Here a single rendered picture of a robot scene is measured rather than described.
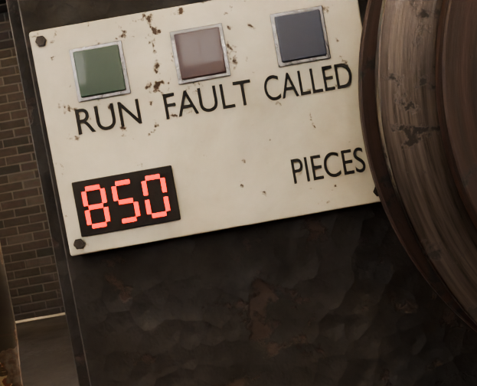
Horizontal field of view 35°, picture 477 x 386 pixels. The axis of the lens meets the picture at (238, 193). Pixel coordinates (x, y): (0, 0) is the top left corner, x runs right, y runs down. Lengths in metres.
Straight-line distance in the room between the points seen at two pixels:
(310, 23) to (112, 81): 0.16
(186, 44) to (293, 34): 0.08
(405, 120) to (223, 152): 0.18
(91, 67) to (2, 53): 6.28
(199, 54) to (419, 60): 0.19
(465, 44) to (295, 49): 0.17
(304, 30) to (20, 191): 6.26
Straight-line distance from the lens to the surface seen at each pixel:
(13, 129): 6.82
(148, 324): 0.65
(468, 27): 0.49
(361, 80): 0.55
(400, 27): 0.49
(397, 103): 0.49
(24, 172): 6.80
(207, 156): 0.61
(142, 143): 0.61
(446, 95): 0.48
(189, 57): 0.61
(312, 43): 0.61
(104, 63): 0.61
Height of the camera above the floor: 1.12
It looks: 3 degrees down
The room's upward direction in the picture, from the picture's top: 10 degrees counter-clockwise
